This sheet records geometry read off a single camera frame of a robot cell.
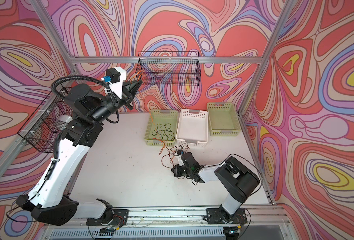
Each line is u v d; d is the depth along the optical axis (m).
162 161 0.93
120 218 0.72
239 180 0.47
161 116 1.14
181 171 0.79
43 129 0.69
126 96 0.46
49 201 0.37
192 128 1.11
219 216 0.73
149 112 1.27
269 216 0.77
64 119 0.73
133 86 0.48
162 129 1.08
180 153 0.84
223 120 1.15
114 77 0.41
